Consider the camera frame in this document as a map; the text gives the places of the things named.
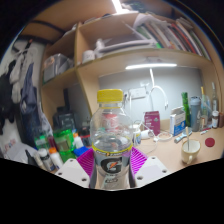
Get short bright tube light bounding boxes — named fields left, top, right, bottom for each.
left=111, top=0, right=125, bottom=14

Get green transparent container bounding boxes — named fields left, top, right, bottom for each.
left=53, top=129, right=77, bottom=163

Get pale blue tube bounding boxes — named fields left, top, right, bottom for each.
left=173, top=130, right=194, bottom=145

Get black boxy device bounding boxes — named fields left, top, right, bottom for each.
left=53, top=106, right=78, bottom=132

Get white charger block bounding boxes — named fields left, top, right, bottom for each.
left=139, top=129, right=155, bottom=141

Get white power strip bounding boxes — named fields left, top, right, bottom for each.
left=128, top=87, right=148, bottom=100

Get clear bottle with yellow cap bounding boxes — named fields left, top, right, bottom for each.
left=199, top=86, right=212, bottom=130

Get flat round red coaster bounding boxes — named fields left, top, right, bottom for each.
left=204, top=137, right=216, bottom=149

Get wooden stirring stick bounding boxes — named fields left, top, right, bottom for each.
left=184, top=126, right=191, bottom=152

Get magenta snack pouch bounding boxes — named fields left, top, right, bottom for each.
left=143, top=110, right=161, bottom=136

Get clear yellow-capped drink bottle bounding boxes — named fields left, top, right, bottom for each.
left=89, top=88, right=134, bottom=191

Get dark green tall bottle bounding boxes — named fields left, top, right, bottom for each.
left=181, top=92, right=192, bottom=127

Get white bottle with orange cap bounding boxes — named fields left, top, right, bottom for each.
left=48, top=147, right=65, bottom=170

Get green and red marker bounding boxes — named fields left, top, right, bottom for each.
left=199, top=127, right=213, bottom=136

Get blue and white box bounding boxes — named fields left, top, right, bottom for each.
left=169, top=106, right=187, bottom=136

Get hanging clothes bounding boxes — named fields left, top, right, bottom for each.
left=0, top=49, right=43, bottom=138

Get cream ceramic mug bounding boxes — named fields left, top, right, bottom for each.
left=180, top=138, right=202, bottom=165

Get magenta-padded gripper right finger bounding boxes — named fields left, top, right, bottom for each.
left=128, top=146, right=171, bottom=189

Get white-lidded brown jar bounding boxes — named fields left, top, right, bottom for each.
left=211, top=110, right=221, bottom=130

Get long white light bar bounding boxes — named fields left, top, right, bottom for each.
left=125, top=62, right=179, bottom=71

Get grey water bottle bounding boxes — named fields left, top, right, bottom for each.
left=189, top=96, right=203, bottom=132

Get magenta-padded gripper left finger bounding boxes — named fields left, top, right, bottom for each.
left=54, top=148, right=98, bottom=190

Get large clear glass bottle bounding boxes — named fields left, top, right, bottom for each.
left=210, top=81, right=220, bottom=113

